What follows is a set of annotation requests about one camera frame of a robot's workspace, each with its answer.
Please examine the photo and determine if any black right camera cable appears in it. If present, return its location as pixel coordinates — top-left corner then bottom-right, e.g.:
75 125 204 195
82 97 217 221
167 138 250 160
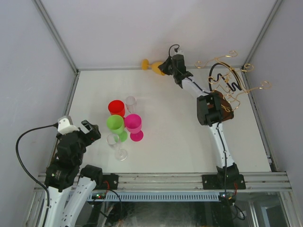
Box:
168 44 180 59

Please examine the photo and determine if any black metal rack ring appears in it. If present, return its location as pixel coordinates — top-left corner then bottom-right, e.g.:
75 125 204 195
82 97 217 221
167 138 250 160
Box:
209 62 243 93

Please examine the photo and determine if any clear wine glass front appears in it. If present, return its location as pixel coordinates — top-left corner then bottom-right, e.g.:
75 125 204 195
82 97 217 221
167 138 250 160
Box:
125 96 137 114

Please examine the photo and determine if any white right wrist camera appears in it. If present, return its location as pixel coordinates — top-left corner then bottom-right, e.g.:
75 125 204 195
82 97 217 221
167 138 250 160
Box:
175 48 184 55

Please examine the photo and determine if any yellow wine glass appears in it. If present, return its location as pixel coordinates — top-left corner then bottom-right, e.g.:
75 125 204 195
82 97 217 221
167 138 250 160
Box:
141 59 165 76

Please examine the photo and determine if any black camera cable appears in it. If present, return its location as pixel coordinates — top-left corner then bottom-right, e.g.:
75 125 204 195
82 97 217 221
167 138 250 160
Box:
168 44 180 59
15 123 60 213

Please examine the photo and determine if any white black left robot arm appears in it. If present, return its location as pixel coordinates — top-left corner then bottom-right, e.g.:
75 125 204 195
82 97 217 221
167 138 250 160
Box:
42 116 104 227

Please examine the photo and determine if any gold wire glass rack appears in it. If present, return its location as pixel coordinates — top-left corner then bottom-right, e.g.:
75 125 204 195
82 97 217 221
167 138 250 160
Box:
195 50 272 111

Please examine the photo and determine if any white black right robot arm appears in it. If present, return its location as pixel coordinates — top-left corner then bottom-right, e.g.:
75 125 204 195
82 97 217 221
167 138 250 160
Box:
158 54 240 189

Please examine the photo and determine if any pink wine glass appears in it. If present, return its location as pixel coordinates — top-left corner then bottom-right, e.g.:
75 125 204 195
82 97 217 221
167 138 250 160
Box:
124 114 144 142

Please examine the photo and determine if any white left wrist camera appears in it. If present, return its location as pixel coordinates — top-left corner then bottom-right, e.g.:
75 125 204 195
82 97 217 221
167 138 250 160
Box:
57 115 80 135

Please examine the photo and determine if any green wine glass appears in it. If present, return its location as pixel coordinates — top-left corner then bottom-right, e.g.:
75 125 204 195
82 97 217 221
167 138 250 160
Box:
107 114 128 142

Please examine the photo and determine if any aluminium mounting rail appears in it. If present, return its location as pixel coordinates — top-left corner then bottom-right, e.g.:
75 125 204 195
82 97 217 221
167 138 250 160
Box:
35 172 292 192

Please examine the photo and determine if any red wine glass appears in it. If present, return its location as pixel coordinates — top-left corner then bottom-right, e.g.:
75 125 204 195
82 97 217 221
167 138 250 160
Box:
108 100 125 118

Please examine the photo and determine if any clear wine glass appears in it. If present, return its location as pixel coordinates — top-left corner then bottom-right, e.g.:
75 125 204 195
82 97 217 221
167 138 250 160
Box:
107 134 128 161
125 96 137 114

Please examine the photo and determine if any brown wooden rack base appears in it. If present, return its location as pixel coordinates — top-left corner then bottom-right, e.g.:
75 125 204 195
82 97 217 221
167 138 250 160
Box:
212 91 234 122

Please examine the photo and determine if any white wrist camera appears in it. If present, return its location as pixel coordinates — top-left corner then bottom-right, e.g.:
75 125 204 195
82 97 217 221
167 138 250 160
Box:
57 115 80 135
175 48 184 55

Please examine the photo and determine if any clear wine glass back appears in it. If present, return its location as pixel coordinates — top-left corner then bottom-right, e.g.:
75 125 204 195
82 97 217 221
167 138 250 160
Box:
107 134 128 161

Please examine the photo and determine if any blue slotted cable duct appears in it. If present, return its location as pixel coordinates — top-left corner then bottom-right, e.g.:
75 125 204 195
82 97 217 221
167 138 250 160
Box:
87 192 220 202

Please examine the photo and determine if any black left camera cable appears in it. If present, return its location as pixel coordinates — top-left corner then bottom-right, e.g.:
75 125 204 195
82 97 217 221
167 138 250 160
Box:
15 123 60 213

